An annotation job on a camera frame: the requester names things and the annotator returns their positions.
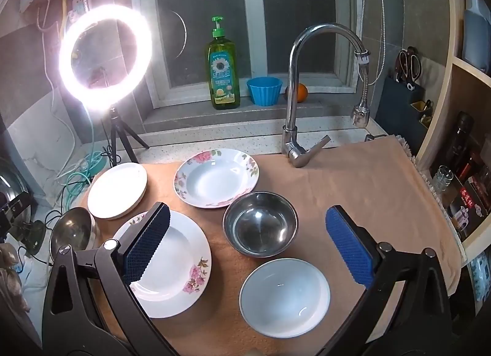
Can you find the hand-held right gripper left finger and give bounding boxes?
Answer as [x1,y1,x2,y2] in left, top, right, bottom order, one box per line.
[42,202,181,356]

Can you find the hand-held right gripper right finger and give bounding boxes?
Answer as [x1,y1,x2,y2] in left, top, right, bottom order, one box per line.
[325,205,455,356]

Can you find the wide white plate pink flowers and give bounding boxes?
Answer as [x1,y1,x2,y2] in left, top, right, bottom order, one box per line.
[111,210,212,319]

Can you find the white plate grey leaf print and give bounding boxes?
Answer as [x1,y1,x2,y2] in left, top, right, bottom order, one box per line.
[87,162,148,220]

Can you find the stainless steel bowl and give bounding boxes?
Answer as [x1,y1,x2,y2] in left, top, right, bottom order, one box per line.
[222,192,299,258]
[49,206,100,260]

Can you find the plain white bowl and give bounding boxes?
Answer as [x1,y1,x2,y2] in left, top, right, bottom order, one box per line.
[239,258,331,339]

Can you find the deep white plate pink flowers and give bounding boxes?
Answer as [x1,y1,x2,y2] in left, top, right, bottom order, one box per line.
[174,148,260,209]

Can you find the person's left hand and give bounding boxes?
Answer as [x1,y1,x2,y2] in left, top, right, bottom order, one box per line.
[0,243,33,312]

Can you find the beige towel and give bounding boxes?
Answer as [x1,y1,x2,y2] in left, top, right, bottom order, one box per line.
[75,135,466,356]

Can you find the clear drinking glass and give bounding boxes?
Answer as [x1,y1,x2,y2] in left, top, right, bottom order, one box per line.
[433,166,455,203]

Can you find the red printed box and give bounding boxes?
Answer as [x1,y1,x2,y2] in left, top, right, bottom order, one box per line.
[447,175,491,234]

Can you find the dark blue knife block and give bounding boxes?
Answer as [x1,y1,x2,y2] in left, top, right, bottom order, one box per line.
[374,76,434,145]

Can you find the steel cooking pot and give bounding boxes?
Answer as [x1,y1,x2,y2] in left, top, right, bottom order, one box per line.
[0,156,39,230]

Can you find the chrome faucet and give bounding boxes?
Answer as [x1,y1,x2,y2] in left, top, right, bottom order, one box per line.
[282,23,371,168]

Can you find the dark bottle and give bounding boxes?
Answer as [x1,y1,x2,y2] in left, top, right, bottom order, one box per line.
[447,111,474,172]

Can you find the wooden shelf unit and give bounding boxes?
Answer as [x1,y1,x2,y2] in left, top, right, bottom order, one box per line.
[416,0,491,249]

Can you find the orange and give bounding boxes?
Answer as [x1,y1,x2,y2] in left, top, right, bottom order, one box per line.
[285,83,308,103]

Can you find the blue ribbed cup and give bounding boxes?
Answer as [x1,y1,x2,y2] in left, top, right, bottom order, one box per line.
[246,77,283,106]

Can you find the green dish soap bottle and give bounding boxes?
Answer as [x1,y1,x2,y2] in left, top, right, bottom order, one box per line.
[206,15,242,111]

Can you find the window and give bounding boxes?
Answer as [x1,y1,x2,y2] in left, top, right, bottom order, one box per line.
[130,0,369,109]

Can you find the green cable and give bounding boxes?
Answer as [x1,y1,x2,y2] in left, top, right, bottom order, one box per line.
[57,151,104,211]

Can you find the black cable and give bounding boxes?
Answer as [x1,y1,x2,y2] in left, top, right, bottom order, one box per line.
[15,206,64,266]

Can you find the chrome sprayer with hose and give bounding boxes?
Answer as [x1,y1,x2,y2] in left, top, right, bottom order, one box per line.
[350,0,386,129]

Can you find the black handled scissors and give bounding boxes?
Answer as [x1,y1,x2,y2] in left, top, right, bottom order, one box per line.
[395,47,423,84]

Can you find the ring light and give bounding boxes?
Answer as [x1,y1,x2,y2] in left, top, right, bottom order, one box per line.
[57,5,154,92]

